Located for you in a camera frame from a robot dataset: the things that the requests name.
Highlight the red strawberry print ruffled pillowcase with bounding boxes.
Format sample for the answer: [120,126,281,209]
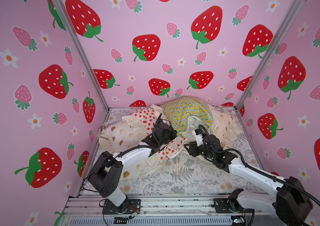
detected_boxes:
[118,105,189,167]

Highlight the lemon print pillowcase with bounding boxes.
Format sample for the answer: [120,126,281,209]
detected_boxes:
[162,97,214,139]

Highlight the cream animal print ruffled pillowcase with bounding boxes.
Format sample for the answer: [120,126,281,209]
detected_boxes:
[183,105,242,149]

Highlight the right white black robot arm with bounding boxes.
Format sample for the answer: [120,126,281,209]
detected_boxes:
[184,129,313,226]

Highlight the grey fern print table cloth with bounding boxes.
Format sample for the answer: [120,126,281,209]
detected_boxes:
[92,107,265,195]

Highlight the cream bear print pillow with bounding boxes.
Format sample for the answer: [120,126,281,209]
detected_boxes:
[99,121,161,181]

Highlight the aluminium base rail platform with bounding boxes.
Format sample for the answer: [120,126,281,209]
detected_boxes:
[58,194,284,226]

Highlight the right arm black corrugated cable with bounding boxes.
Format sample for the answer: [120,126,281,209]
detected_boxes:
[198,124,320,226]

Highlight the left aluminium frame post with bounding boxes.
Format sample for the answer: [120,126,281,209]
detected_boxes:
[53,0,110,112]

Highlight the aluminium frame post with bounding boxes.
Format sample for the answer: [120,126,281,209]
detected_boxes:
[53,0,110,112]
[234,0,305,113]

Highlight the right aluminium frame post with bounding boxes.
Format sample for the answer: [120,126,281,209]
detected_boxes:
[234,0,305,113]

